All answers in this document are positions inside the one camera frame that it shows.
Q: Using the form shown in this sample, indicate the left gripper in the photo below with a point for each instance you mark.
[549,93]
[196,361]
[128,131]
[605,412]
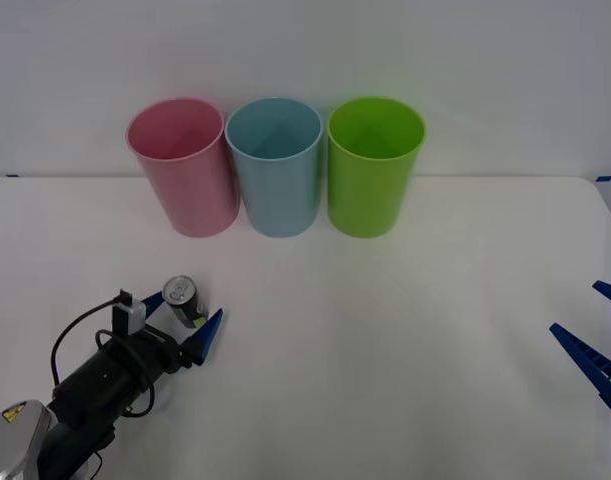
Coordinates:
[157,355]

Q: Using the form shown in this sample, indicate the black drink can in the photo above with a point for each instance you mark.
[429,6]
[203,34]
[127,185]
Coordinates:
[186,306]

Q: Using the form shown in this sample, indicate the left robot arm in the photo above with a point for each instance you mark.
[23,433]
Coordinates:
[95,385]

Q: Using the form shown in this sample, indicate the pink plastic waste bin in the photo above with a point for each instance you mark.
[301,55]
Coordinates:
[195,195]

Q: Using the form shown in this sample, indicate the green plastic waste bin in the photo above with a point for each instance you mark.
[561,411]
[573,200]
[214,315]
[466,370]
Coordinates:
[370,200]

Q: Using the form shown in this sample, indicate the pale blue plastic waste bin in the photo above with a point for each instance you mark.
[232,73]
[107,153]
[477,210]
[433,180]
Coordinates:
[280,200]

